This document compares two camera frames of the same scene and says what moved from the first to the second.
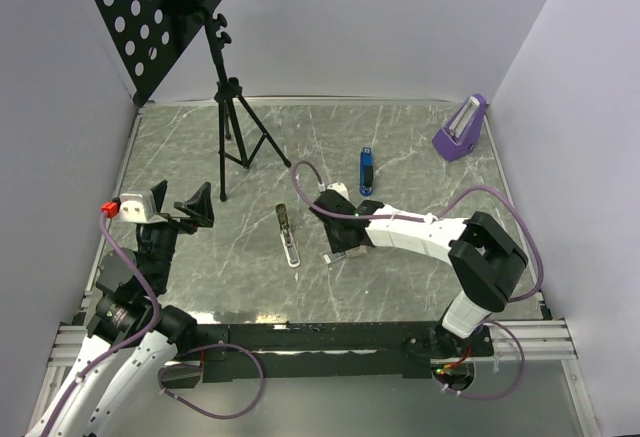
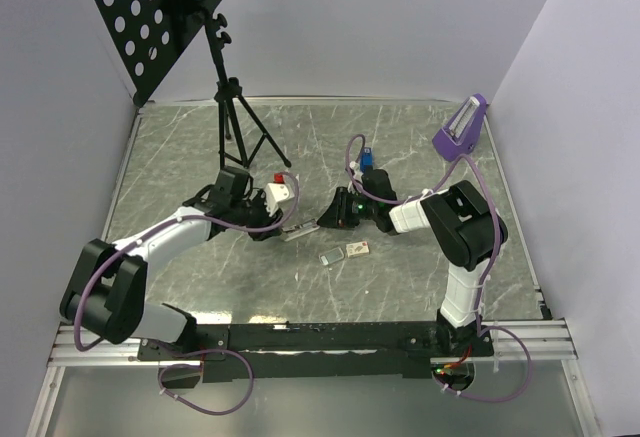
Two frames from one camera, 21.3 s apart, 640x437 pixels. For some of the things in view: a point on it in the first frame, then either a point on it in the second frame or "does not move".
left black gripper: (198, 208) -> (267, 221)
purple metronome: (459, 134) does not move
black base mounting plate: (323, 349) does not move
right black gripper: (337, 246) -> (337, 214)
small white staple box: (358, 251) does not move
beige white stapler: (286, 236) -> (290, 232)
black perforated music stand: (151, 8) does not move
